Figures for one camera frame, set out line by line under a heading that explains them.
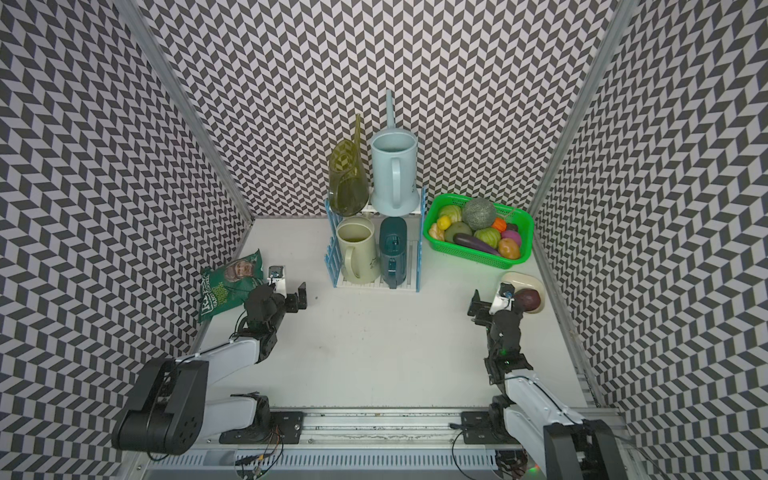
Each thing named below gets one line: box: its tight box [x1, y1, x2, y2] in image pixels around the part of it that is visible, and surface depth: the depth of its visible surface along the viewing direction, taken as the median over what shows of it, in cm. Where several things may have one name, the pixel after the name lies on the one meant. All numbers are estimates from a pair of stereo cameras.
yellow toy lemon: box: [438, 215, 452, 231], surface depth 107 cm
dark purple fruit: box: [514, 289, 541, 311], surface depth 91 cm
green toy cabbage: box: [474, 227, 501, 249], surface depth 104 cm
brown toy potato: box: [498, 238, 520, 259], surface depth 100 cm
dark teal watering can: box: [379, 217, 407, 289], surface depth 90 cm
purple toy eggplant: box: [453, 232, 501, 256], surface depth 104 cm
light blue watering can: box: [370, 89, 421, 217], surface depth 71 cm
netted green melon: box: [462, 198, 497, 231], surface depth 104 cm
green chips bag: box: [198, 248, 264, 323], surface depth 96 cm
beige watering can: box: [336, 216, 381, 284], surface depth 88 cm
